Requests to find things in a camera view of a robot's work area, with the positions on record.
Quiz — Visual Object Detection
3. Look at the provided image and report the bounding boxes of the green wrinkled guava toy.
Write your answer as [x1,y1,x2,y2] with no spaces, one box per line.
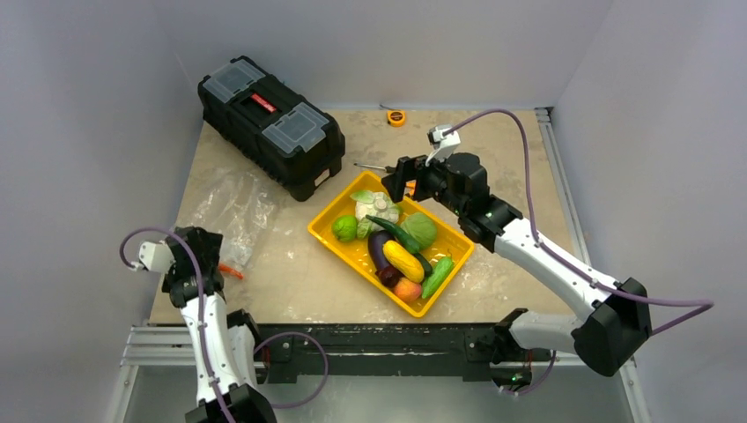
[331,215,358,242]

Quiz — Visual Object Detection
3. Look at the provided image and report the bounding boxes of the yellow corn toy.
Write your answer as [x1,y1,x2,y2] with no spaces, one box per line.
[382,241,425,283]

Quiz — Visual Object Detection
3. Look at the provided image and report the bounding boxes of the purple eggplant toy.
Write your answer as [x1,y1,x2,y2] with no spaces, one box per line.
[367,230,403,288]

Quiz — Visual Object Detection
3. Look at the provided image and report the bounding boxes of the clear zip top bag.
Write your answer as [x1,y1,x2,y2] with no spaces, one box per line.
[179,168,277,275]

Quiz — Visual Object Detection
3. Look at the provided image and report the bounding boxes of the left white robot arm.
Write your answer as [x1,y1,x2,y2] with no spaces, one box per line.
[162,226,277,422]

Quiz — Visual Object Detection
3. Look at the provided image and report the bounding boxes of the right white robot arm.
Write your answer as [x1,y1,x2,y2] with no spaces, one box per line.
[381,153,653,377]

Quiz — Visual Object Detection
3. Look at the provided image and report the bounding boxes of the white cauliflower toy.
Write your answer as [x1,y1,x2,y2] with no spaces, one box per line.
[351,189,401,240]

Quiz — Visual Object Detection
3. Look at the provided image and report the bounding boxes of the orange tape measure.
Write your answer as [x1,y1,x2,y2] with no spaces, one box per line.
[379,104,406,128]

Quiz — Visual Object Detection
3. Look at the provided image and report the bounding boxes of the green cabbage toy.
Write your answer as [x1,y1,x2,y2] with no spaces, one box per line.
[400,211,438,250]

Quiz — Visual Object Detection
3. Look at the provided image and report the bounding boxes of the dark green chili pepper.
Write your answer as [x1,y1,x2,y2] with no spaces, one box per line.
[366,215,421,255]

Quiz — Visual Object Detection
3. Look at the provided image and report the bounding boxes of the yellow plastic tray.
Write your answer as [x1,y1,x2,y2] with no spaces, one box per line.
[307,171,475,318]

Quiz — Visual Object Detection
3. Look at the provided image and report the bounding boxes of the green cucumber toy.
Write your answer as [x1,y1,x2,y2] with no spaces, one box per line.
[421,256,455,299]

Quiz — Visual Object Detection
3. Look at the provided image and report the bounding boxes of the orange peach toy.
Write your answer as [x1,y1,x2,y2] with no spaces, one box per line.
[392,278,422,303]

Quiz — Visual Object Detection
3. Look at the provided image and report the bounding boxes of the black plastic toolbox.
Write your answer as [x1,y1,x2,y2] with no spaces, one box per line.
[197,56,345,202]

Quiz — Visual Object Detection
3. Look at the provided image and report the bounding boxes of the orange-handled pliers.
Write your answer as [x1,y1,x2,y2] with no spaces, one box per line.
[405,182,416,197]

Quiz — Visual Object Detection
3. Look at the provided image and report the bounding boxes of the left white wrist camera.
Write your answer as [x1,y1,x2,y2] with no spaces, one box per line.
[129,241,175,274]

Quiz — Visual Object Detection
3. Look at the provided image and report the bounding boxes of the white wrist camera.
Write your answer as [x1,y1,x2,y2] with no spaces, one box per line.
[129,241,175,274]
[425,124,461,166]

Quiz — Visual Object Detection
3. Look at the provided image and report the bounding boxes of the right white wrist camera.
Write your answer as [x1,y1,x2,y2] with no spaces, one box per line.
[425,124,461,166]

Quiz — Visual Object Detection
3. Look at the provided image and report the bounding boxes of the yellow-handled screwdriver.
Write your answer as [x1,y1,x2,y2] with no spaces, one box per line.
[353,162,390,173]

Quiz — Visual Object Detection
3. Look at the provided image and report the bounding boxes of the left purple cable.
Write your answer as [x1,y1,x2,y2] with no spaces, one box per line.
[119,226,329,423]

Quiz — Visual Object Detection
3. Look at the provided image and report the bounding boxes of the purple cable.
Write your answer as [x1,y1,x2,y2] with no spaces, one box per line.
[119,226,329,423]
[444,108,715,398]

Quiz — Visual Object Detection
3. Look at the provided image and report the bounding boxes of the aluminium frame rail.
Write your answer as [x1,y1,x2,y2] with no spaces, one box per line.
[535,108,652,422]

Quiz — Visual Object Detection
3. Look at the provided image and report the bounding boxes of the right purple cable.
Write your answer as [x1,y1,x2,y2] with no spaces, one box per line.
[444,108,715,398]

